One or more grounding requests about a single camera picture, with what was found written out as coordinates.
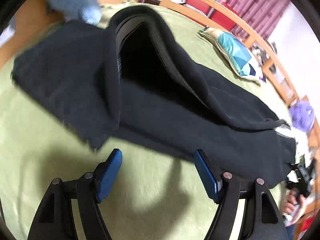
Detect black pants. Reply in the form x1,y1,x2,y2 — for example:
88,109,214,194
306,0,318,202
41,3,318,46
12,5,296,187

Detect person's right hand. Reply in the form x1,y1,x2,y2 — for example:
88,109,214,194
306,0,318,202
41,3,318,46
281,189,306,226

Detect white black-dotted pillow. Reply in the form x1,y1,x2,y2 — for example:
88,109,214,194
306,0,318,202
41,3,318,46
275,125,312,167

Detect purple plush toy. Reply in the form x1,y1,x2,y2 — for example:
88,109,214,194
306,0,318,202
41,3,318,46
289,100,315,133

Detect green bed blanket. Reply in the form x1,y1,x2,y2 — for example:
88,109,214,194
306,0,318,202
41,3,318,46
0,0,298,240

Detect colourful geometric pillow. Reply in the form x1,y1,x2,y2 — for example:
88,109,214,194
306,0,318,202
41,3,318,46
199,27,263,86

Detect left red chair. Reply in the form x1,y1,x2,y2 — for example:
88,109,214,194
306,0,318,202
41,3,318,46
184,0,210,15

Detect wooden bed frame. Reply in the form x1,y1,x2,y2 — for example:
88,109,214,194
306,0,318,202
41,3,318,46
0,0,320,240

